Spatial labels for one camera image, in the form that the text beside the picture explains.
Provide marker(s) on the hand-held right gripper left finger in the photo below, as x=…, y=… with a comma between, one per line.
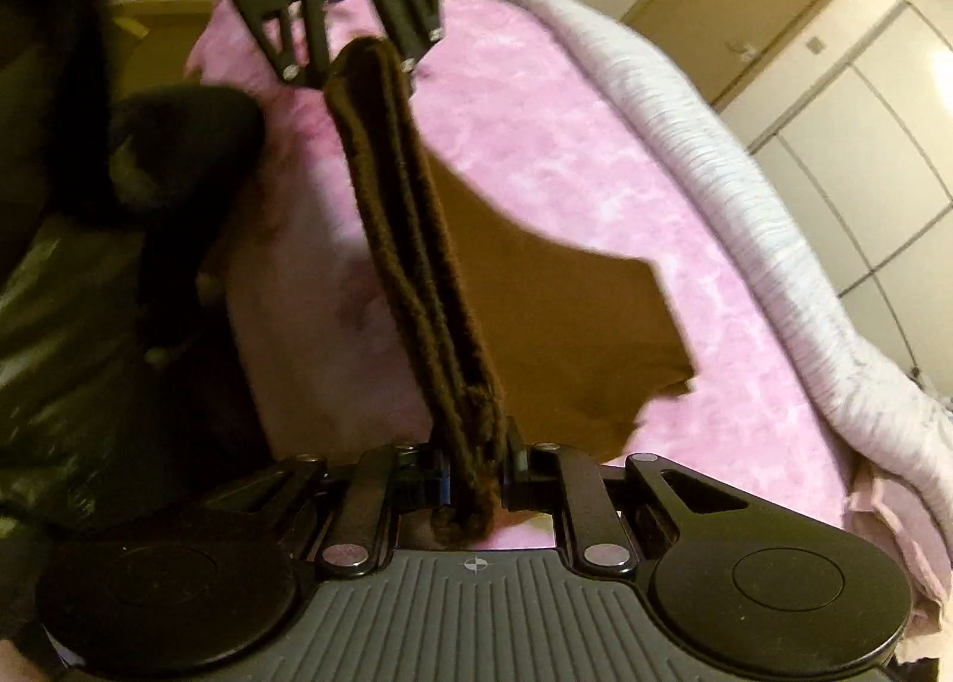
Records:
x=424, y=481

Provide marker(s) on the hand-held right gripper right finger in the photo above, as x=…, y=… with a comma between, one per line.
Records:
x=525, y=481

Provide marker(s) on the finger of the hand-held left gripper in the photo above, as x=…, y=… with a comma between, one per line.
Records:
x=319, y=56
x=402, y=34

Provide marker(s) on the brown garment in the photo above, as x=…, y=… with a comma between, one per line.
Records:
x=521, y=280

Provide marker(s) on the white ribbed duvet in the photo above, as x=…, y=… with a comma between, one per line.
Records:
x=744, y=205

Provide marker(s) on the pale pink bed sheet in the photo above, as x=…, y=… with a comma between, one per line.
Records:
x=893, y=526

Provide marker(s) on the white wardrobe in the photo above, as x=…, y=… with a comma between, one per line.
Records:
x=878, y=131

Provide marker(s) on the light switch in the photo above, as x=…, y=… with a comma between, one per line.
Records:
x=817, y=45

